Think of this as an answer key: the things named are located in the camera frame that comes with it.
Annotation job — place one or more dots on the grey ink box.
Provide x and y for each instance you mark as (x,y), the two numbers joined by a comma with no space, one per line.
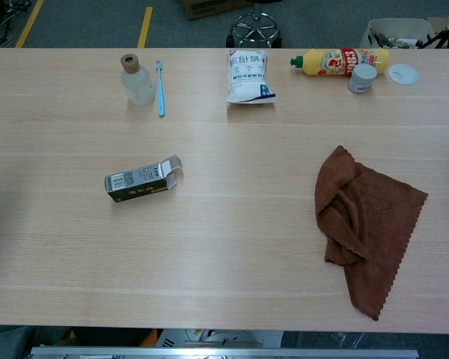
(134,179)

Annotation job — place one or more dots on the frosted glass bottle wooden cap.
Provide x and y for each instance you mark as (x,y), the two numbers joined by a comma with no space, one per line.
(137,83)

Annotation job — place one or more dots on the yellow detergent bottle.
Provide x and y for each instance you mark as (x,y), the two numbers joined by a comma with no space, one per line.
(322,63)

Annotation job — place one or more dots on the cardboard box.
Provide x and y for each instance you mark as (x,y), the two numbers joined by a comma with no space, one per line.
(206,9)

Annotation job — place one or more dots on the blue toothbrush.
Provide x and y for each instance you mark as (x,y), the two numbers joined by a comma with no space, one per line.
(160,89)

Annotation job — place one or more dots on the brown cloth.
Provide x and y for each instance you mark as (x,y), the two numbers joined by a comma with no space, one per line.
(374,217)

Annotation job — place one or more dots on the chrome stool base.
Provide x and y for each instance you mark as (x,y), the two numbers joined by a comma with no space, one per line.
(255,26)

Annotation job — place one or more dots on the small white jar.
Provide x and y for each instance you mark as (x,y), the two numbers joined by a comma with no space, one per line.
(361,79)

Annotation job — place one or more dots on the white plastic bin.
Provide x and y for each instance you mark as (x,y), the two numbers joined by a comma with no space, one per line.
(396,28)

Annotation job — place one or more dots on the black tripod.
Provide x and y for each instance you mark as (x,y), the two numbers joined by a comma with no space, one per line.
(447,33)

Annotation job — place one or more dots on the aluminium rail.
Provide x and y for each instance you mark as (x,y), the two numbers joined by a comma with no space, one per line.
(224,353)

